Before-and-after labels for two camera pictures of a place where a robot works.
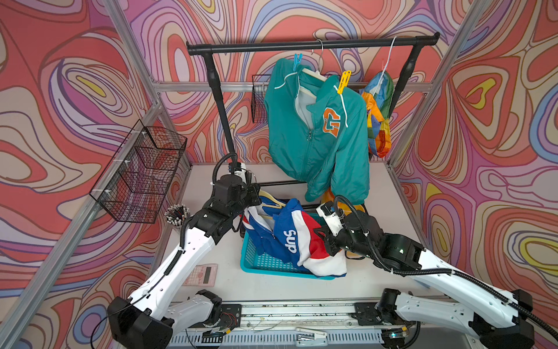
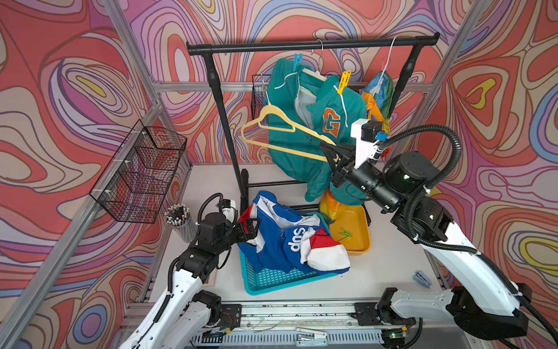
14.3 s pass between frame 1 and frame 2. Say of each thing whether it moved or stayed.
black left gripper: moved
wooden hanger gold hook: moved
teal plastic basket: moved
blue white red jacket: stayed
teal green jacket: stayed
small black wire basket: stayed
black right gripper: moved
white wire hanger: stayed
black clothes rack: stayed
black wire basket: stayed
